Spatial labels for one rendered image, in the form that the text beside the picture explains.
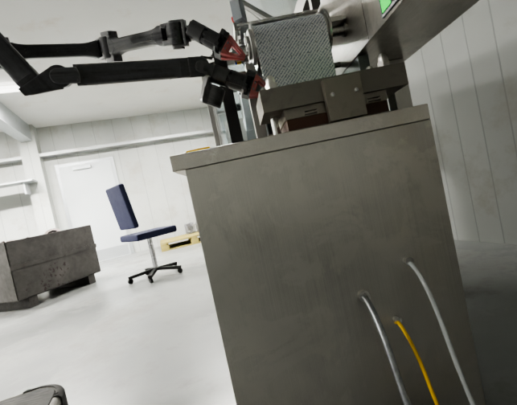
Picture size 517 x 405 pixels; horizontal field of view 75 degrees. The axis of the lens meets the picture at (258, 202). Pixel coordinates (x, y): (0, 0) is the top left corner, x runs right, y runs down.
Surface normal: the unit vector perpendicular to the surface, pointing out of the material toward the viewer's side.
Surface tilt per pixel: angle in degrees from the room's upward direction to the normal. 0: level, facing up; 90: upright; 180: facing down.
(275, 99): 90
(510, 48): 90
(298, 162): 90
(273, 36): 90
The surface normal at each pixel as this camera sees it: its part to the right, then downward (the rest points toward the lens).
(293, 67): 0.05, 0.03
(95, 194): 0.33, -0.04
